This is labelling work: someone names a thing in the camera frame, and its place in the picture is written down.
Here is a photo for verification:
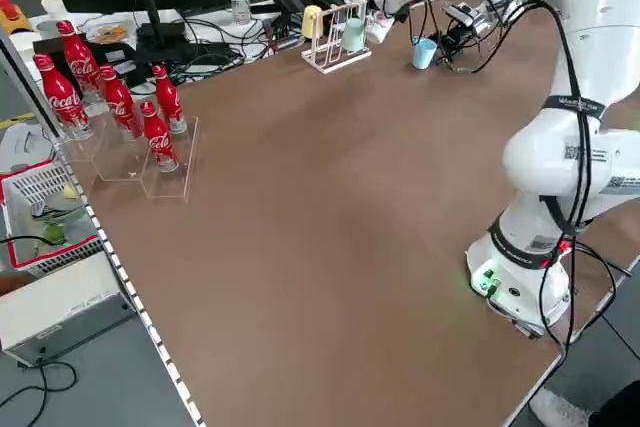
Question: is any yellow cup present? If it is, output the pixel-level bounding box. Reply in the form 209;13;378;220
302;5;323;40

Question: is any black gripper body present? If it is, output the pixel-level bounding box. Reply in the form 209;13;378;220
437;26;484;61

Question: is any white paper cup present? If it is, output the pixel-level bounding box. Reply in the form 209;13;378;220
40;0;69;23

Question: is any plate of snacks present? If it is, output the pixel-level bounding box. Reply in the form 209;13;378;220
92;16;130;44

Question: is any mint green cup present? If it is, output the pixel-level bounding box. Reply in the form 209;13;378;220
341;17;365;53

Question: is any white grey metal box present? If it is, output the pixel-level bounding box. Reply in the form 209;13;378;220
0;266;137;368

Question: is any white wire cup rack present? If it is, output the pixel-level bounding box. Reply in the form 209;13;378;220
300;0;374;75

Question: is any clear acrylic stepped shelf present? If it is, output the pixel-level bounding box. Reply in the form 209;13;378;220
52;96;201;204

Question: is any aluminium table edge rail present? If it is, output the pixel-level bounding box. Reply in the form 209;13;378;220
0;29;207;427

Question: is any red cola bottle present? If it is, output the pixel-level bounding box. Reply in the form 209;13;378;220
55;19;101;98
32;53;95;141
98;64;145;141
151;64;188;136
139;101;180;173

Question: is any person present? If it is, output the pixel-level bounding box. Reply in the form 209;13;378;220
529;379;640;427

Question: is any blue ceramic cup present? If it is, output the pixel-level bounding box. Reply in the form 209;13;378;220
411;37;437;70

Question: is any white basket red trim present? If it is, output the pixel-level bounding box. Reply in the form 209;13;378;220
0;159;107;276

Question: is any yellow red toy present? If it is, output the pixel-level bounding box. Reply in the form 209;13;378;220
0;0;34;33

